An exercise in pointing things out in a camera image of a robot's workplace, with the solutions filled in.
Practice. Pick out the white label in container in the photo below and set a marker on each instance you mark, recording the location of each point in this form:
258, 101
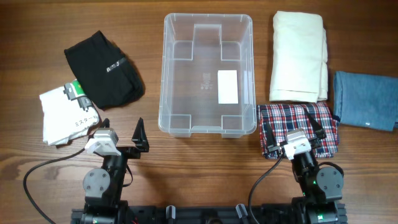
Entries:
227, 87

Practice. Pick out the cream cloth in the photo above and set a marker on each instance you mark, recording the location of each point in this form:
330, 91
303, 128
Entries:
299, 71

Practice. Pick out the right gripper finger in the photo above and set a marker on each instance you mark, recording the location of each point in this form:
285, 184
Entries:
272, 145
317, 127

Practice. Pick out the clear plastic storage container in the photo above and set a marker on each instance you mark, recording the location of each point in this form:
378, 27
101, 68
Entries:
195, 48

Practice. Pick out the red blue plaid cloth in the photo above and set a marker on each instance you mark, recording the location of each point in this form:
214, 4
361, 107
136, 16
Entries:
283, 118

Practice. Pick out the black garment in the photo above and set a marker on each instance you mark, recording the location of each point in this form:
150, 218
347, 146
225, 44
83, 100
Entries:
105, 73

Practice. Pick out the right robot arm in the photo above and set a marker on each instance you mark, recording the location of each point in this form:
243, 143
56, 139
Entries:
321, 183

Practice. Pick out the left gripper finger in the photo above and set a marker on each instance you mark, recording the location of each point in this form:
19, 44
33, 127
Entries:
139, 137
105, 123

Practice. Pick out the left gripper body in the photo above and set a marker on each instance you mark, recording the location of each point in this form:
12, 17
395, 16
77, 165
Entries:
130, 152

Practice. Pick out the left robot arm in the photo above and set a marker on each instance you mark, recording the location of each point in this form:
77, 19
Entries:
103, 186

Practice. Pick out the blue denim jeans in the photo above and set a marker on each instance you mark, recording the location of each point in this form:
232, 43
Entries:
365, 100

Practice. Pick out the white printed folded t-shirt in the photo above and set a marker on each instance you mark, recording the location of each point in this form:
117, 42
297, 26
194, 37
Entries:
68, 114

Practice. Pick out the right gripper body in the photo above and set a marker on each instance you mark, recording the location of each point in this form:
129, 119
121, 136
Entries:
314, 142

